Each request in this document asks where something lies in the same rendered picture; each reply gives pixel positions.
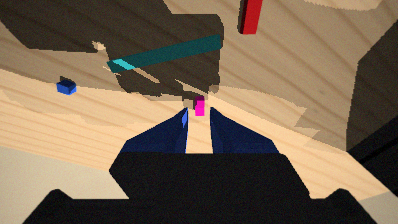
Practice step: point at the small blue block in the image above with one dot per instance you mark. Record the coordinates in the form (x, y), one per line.
(66, 87)

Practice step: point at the magenta rod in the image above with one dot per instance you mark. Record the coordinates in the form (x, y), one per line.
(199, 105)

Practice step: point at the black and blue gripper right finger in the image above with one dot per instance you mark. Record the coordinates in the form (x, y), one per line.
(236, 137)

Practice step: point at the turquoise rod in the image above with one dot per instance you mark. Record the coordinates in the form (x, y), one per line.
(167, 53)

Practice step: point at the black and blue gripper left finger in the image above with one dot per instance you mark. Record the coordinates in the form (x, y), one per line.
(162, 137)

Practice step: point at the red rod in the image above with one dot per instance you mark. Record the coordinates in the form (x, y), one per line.
(250, 16)

